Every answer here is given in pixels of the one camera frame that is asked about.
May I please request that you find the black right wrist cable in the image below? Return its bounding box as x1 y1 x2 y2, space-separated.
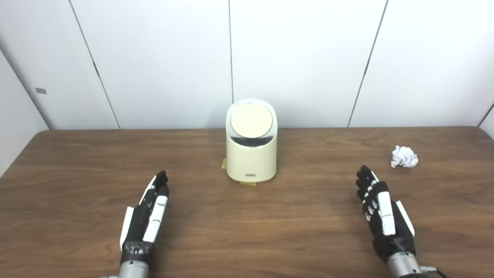
420 265 450 278

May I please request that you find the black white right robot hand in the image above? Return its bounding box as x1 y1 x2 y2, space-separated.
356 165 416 264

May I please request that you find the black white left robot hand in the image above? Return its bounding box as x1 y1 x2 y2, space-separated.
120 170 170 267

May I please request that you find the white paper ball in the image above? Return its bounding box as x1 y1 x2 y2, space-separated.
391 146 419 168

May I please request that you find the cream-colored bin body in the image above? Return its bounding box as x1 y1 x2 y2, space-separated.
226 99 278 183

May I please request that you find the cream round bin lid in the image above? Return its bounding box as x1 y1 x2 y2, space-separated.
230 104 273 138

